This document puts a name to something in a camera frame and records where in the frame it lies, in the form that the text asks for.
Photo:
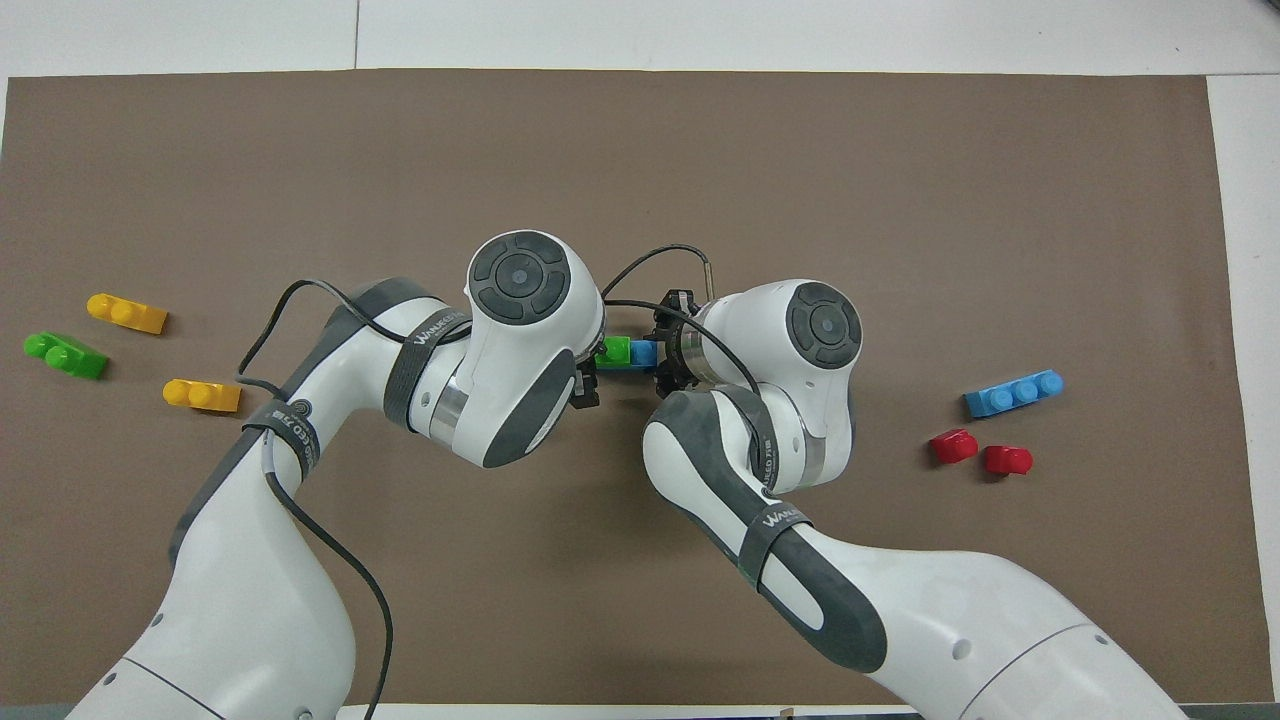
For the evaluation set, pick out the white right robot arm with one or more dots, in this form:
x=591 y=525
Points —
x=800 y=350

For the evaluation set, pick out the red one-stud toy block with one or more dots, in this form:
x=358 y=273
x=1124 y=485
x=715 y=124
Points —
x=953 y=446
x=1008 y=460

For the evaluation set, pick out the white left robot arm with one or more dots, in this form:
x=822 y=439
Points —
x=520 y=350

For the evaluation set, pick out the yellow two-stud toy block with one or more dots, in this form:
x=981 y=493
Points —
x=128 y=313
x=200 y=395

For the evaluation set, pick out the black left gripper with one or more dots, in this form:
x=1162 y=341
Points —
x=588 y=385

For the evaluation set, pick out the brown table mat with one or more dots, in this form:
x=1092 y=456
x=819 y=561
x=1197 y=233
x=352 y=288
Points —
x=640 y=150

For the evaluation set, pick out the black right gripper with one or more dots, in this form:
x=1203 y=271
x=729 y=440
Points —
x=668 y=350

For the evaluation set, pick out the green two-stud toy block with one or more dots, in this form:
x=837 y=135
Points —
x=65 y=355
x=615 y=352

